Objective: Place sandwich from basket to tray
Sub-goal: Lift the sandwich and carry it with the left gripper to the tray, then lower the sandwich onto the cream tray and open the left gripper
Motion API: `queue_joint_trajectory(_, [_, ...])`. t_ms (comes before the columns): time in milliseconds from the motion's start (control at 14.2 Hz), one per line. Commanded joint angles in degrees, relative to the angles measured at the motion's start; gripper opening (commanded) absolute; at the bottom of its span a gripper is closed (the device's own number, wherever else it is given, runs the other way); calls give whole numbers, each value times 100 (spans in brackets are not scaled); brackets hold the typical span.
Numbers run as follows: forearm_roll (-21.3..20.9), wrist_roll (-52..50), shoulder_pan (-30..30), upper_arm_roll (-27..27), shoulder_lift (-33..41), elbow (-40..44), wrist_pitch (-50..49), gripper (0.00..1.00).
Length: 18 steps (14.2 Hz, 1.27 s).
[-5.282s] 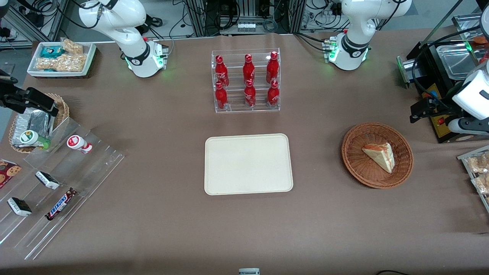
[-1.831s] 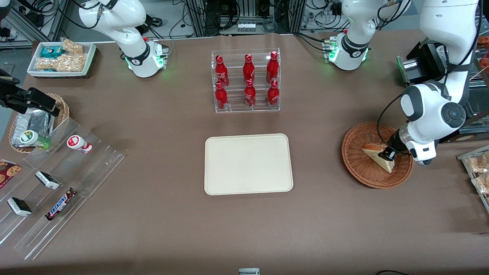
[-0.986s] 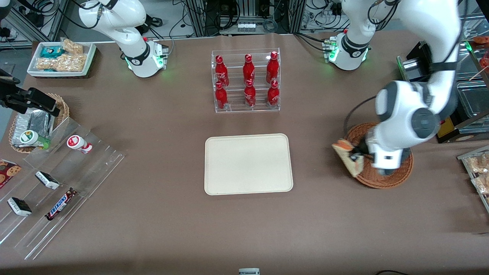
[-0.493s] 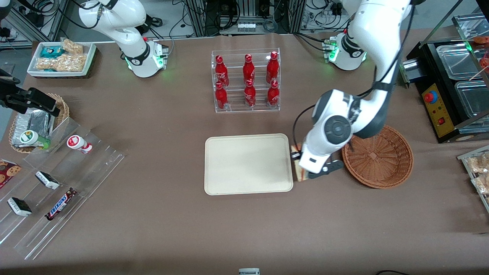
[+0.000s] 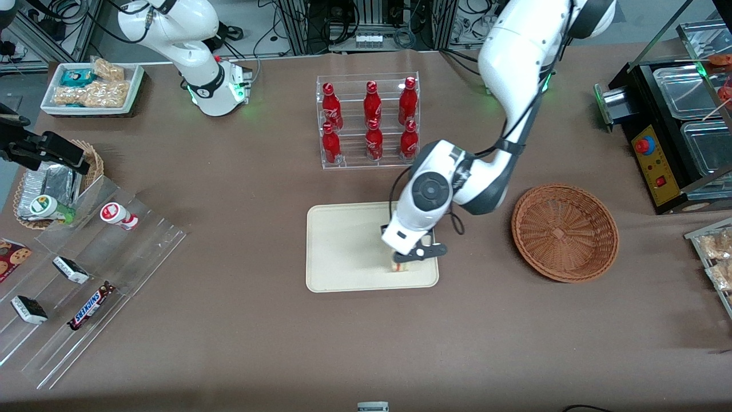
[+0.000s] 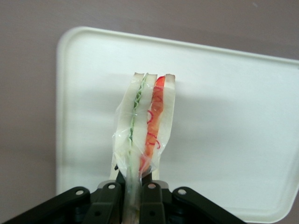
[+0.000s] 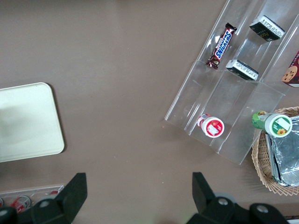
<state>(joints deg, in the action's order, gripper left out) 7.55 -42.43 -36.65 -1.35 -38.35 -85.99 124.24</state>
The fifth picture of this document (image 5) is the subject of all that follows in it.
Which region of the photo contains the small brown wicker basket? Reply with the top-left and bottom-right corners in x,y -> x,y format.
13,139 -> 105,231

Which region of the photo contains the cream plastic tray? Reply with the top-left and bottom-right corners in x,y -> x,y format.
306,200 -> 440,294

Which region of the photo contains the white snack tray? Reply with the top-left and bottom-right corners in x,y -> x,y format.
40,62 -> 145,118

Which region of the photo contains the large brown wicker basket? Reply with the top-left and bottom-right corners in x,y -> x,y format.
511,183 -> 620,284

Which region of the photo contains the grey snack tray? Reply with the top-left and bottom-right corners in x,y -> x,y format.
685,217 -> 732,319

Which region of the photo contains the silver foil package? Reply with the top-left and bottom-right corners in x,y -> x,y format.
18,161 -> 84,221

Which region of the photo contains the green lid drink bottle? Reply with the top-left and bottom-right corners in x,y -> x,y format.
29,194 -> 76,225

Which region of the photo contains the large rice cracker bag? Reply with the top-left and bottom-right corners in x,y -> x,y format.
53,80 -> 132,109

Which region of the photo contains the green snack packet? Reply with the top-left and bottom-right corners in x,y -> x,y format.
60,69 -> 96,88

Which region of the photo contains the red white yogurt bottle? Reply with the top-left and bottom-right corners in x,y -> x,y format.
100,202 -> 140,231

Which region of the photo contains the clear acrylic bottle rack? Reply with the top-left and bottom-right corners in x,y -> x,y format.
316,72 -> 421,170

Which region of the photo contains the red cola bottle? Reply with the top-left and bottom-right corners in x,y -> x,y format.
399,77 -> 419,125
365,118 -> 384,162
321,82 -> 344,131
400,120 -> 419,160
364,81 -> 383,124
321,122 -> 343,165

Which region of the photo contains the small rice cracker bag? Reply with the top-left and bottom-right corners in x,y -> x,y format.
91,57 -> 126,81

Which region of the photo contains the cookie package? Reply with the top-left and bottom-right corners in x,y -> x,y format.
0,237 -> 33,283

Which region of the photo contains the black white snack bar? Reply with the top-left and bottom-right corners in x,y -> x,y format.
11,295 -> 49,326
52,256 -> 90,285

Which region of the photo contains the clear acrylic stepped display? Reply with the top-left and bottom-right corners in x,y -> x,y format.
0,175 -> 189,390

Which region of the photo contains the snickers bar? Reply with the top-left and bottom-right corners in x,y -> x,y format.
67,281 -> 117,331

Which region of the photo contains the black appliance with yellow panel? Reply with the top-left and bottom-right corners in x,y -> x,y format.
595,57 -> 732,216

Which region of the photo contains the clear bag of puffed snack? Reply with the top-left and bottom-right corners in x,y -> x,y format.
706,260 -> 732,290
699,228 -> 732,260

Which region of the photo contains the steel food pan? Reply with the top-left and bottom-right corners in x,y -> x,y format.
653,64 -> 723,120
682,120 -> 732,180

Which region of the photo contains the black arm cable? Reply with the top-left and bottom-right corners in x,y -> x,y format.
389,0 -> 575,236

